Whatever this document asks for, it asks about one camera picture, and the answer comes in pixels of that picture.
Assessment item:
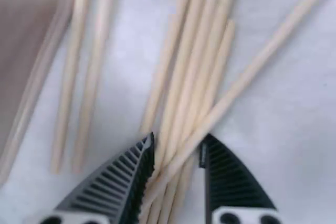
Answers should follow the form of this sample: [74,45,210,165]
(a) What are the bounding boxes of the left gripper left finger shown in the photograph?
[39,131,156,224]

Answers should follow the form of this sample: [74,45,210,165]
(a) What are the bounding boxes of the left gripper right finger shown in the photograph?
[198,133,284,224]

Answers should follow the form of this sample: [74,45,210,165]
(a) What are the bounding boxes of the beige basket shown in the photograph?
[0,0,75,156]

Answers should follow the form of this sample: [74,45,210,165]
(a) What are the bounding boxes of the wooden chopstick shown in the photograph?
[157,0,242,224]
[151,0,212,180]
[169,20,236,224]
[143,0,227,224]
[0,16,66,183]
[139,0,336,217]
[139,0,197,134]
[71,0,120,175]
[50,0,95,175]

